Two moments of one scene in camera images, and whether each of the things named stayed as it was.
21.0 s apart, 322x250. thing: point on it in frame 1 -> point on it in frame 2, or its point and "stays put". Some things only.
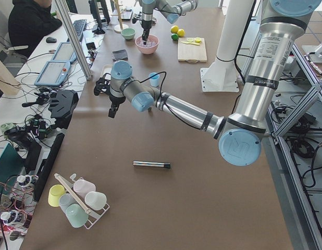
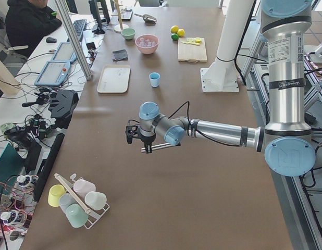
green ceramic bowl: [128, 33] stays put
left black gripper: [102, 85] -> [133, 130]
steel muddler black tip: [148, 163] -> [163, 145]
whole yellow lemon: [181, 32] stays put
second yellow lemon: [174, 29] stays put
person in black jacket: [28, 20] stays put
